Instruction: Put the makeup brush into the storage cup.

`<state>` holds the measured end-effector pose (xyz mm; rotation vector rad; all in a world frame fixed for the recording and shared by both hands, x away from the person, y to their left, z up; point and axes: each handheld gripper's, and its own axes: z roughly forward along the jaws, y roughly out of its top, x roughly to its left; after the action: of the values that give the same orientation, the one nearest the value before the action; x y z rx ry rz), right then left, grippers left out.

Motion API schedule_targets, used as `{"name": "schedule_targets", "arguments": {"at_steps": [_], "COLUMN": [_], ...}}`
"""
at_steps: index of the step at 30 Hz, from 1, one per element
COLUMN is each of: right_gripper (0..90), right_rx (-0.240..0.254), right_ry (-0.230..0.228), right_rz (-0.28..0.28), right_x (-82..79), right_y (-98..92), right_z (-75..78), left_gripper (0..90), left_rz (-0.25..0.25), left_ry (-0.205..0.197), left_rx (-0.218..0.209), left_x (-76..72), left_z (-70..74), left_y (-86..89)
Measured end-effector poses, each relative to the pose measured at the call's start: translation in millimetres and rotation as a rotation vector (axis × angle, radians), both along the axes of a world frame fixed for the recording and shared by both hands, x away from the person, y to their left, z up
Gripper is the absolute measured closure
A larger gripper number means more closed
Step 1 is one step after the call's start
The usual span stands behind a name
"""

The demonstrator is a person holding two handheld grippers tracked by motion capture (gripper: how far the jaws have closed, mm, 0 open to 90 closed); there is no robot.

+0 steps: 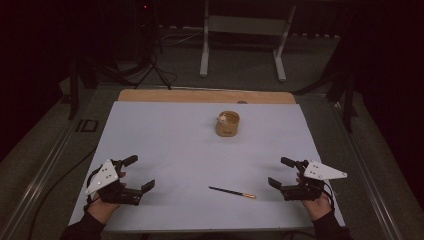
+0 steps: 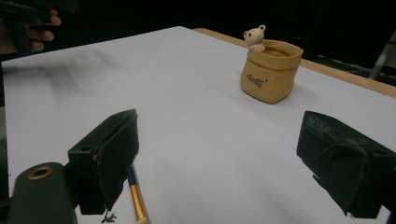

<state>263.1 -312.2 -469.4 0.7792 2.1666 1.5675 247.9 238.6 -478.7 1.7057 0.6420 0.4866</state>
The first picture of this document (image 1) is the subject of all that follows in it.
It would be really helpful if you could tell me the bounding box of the person's left hand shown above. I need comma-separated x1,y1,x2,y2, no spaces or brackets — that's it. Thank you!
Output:
87,170,128,224

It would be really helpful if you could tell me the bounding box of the black metal stand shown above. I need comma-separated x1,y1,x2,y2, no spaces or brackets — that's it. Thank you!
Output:
293,33,360,134

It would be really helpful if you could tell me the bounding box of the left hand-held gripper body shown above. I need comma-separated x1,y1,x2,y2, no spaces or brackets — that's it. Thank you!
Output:
84,158,144,206

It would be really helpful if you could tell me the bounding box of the black floor cable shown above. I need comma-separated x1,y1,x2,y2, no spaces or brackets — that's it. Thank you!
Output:
27,146,98,240

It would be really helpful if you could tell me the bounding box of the wooden pen holder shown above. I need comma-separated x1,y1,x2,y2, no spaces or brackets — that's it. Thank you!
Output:
215,110,241,138

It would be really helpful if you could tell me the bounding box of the person's right hand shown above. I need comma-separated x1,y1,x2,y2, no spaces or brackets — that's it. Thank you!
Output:
295,172,334,222

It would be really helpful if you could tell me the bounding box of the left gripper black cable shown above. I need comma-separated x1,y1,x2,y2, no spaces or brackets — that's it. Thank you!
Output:
84,164,105,209

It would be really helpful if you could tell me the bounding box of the black tripod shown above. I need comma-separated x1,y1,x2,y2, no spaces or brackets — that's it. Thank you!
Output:
134,0,178,90

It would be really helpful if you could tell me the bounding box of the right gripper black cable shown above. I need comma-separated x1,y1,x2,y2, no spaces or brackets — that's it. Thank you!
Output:
321,179,336,212

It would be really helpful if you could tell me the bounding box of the white metal stand frame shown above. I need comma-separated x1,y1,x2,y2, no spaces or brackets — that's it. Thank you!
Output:
199,0,298,83

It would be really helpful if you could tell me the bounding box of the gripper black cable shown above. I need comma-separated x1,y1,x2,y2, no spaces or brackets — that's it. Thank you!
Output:
84,164,105,209
321,179,336,212

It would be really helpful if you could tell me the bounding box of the metal floor rail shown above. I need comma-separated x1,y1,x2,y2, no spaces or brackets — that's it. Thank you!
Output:
333,99,405,240
0,109,83,240

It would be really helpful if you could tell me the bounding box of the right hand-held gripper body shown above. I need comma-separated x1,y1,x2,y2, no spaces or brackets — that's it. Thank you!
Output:
280,159,349,202

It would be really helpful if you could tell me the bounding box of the white board mat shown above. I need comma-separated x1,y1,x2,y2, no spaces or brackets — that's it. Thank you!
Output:
68,100,346,233

